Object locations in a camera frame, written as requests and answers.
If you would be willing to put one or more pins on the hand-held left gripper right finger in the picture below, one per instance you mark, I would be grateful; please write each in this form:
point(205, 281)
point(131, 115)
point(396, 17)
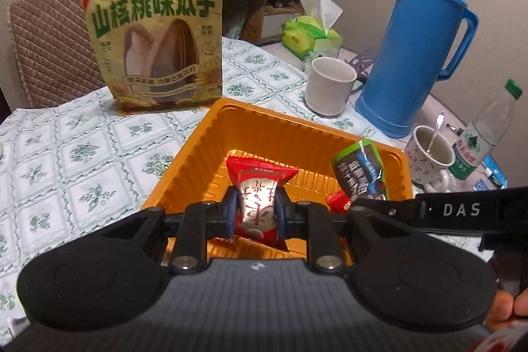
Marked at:
point(281, 214)

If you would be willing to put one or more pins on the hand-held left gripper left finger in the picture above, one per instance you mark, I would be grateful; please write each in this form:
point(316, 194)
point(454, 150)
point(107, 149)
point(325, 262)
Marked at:
point(231, 214)

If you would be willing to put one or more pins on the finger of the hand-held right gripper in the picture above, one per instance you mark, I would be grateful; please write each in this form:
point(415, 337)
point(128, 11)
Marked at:
point(396, 211)

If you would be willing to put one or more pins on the large red and white snack packet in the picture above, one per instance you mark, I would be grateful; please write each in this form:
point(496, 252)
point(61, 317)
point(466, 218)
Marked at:
point(258, 191)

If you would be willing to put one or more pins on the green and black snack packet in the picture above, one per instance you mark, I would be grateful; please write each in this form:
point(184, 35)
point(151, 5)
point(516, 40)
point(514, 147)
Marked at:
point(359, 170)

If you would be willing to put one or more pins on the medium red snack packet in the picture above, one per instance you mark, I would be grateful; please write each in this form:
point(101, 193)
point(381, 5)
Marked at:
point(338, 202)

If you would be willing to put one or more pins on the orange plastic tray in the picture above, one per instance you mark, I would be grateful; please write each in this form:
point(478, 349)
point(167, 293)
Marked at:
point(268, 137)

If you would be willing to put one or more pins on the person's right hand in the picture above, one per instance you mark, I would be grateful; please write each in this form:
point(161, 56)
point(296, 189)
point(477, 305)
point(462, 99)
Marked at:
point(503, 306)

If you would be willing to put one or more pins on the blue flat box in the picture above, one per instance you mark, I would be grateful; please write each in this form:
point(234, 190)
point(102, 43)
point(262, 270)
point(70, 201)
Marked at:
point(493, 176)

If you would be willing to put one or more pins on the patterned white mug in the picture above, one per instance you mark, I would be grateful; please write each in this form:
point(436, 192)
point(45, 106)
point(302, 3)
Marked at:
point(425, 170)

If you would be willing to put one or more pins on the clear plastic water bottle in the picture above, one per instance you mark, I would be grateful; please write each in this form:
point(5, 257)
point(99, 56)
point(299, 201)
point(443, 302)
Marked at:
point(478, 137)

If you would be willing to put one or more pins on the metal spoon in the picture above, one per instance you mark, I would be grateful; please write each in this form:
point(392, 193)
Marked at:
point(435, 133)

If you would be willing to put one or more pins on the red and white garment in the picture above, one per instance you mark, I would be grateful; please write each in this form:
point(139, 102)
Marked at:
point(495, 341)

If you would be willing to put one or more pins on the plain white cup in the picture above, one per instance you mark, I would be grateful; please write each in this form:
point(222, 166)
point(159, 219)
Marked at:
point(328, 88)

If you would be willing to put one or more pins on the purple phone stand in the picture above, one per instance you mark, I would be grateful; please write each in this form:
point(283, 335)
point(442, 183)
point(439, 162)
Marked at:
point(361, 65)

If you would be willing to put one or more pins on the blue thermos jug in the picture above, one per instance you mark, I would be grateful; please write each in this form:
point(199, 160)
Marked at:
point(408, 47)

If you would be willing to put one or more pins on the green tissue pack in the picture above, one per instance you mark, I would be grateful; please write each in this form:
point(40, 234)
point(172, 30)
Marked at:
point(309, 34)

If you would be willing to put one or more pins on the large sunflower seed bag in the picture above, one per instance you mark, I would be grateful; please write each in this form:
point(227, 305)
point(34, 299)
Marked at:
point(156, 34)

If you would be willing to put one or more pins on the wooden shelf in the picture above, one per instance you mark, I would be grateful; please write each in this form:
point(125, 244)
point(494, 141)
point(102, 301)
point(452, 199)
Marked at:
point(260, 9)

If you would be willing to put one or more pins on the quilted brown chair back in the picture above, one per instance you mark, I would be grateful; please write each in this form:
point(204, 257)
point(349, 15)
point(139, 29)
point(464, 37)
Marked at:
point(53, 42)

